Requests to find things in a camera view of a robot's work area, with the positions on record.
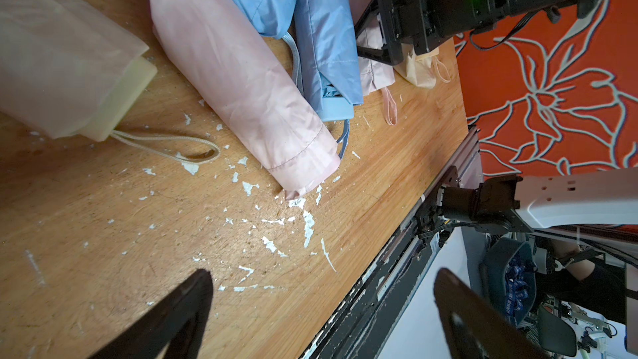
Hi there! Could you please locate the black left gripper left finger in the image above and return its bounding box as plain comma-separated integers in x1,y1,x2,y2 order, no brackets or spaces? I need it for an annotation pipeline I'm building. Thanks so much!
91,269,214,358

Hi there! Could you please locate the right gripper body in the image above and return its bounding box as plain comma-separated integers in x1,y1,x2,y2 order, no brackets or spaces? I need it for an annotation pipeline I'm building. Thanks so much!
380,0,507,65

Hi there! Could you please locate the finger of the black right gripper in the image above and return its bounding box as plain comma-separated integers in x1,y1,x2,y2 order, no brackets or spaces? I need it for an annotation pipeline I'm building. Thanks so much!
355,0,393,65

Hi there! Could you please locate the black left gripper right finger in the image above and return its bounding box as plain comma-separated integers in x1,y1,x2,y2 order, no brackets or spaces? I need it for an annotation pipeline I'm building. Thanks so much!
434,269,548,358

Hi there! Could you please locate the cream sleeve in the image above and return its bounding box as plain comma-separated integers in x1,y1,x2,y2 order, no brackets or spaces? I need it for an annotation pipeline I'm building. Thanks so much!
393,0,454,90

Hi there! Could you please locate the pink sleeved umbrella short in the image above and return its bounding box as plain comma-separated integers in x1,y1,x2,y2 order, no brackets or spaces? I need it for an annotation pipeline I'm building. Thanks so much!
341,0,400,126

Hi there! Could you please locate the cream sleeved umbrella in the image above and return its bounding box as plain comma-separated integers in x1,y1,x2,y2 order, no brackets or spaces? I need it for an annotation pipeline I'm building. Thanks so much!
0,0,221,165

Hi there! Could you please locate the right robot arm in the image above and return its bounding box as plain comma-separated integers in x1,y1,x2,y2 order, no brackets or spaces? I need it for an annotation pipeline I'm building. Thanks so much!
371,0,637,176

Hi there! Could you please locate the pink sleeved umbrella long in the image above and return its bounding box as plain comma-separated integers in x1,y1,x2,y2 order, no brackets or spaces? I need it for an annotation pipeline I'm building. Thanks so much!
150,0,341,199

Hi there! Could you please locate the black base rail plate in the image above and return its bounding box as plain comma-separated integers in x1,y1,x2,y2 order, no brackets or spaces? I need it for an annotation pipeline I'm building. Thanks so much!
302,127,485,358

